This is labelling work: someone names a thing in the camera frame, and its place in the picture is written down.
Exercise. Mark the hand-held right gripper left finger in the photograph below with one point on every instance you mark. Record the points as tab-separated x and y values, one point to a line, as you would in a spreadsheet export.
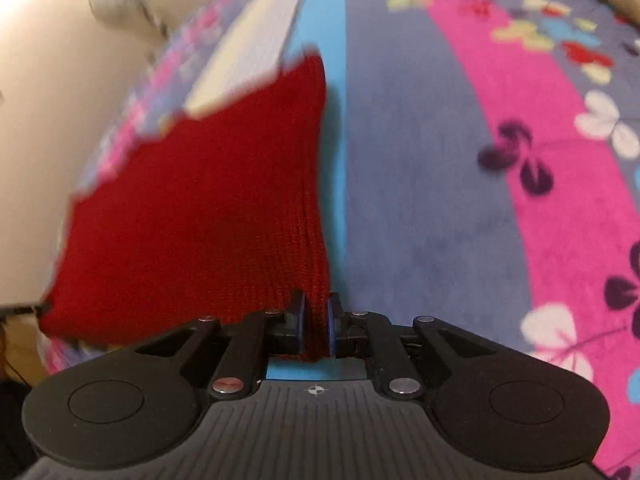
298	322

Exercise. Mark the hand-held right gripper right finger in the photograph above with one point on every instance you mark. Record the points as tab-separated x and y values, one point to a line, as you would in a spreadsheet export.
332	329

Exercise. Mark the floral striped bed blanket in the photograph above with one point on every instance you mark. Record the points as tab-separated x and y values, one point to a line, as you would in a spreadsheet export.
425	160

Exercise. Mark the red knitted sweater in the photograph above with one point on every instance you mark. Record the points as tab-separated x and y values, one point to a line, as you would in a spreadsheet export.
200	220

